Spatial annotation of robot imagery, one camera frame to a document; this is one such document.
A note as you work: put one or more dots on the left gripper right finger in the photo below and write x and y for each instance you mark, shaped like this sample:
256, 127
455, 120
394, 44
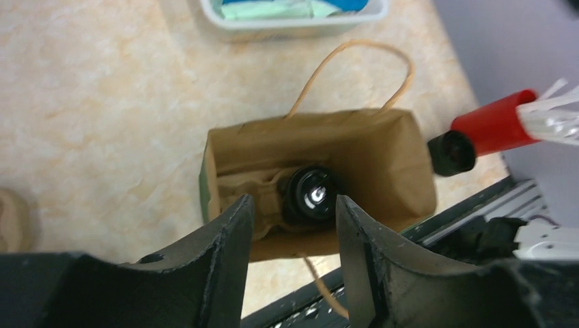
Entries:
392, 282

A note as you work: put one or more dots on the dark coffee cup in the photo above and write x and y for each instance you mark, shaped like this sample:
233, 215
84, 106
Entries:
312, 194

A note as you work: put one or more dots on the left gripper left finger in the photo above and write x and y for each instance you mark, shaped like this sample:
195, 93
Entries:
198, 281

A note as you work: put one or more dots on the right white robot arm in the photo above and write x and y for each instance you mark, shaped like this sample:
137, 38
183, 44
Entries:
538, 238

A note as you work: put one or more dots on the light green cloth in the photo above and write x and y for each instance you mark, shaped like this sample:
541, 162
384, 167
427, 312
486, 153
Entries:
268, 10

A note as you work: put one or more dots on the blue cloth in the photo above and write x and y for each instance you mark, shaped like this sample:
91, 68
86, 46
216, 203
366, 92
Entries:
349, 5

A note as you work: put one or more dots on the green brown paper bag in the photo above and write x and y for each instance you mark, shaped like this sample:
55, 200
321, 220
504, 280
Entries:
376, 157

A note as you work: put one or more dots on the white plastic basket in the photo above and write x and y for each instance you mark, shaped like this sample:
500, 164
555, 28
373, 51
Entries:
277, 28

